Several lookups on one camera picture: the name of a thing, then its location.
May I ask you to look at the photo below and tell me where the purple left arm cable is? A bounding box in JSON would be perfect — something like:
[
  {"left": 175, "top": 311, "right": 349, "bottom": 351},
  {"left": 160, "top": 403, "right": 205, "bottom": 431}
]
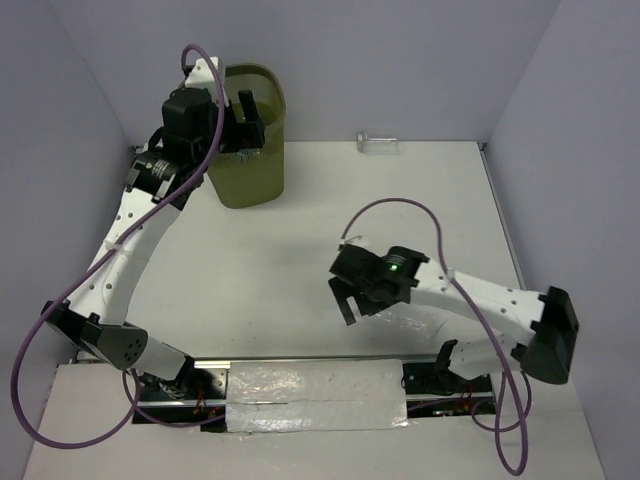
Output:
[{"left": 12, "top": 43, "right": 231, "bottom": 449}]

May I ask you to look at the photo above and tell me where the olive green mesh bin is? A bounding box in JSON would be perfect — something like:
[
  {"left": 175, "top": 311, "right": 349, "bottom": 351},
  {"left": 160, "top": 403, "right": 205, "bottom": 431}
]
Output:
[{"left": 208, "top": 63, "right": 286, "bottom": 209}]

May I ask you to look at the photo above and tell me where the clear plastic bottle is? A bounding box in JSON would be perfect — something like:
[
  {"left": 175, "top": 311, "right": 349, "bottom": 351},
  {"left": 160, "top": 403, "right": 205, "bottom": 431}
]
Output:
[{"left": 369, "top": 304, "right": 444, "bottom": 343}]

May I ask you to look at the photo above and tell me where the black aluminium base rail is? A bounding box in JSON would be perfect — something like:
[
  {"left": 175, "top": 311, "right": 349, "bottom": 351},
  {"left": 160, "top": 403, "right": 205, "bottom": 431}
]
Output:
[{"left": 133, "top": 359, "right": 495, "bottom": 431}]

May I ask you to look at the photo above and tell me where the silver foil covered block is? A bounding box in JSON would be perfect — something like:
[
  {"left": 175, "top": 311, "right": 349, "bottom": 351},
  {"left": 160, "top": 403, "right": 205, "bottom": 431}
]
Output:
[{"left": 225, "top": 359, "right": 408, "bottom": 433}]

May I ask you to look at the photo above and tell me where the blue label water bottle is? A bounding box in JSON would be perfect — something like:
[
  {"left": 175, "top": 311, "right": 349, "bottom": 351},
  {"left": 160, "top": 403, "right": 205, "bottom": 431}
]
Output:
[{"left": 235, "top": 149, "right": 261, "bottom": 164}]

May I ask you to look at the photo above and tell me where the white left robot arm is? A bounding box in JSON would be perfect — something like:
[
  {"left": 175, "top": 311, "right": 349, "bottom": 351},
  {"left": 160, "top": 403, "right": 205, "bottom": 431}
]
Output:
[{"left": 42, "top": 55, "right": 267, "bottom": 399}]

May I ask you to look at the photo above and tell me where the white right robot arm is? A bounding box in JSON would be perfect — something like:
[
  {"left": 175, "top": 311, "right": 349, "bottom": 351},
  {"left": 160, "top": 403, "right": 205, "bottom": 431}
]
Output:
[{"left": 328, "top": 244, "right": 579, "bottom": 391}]

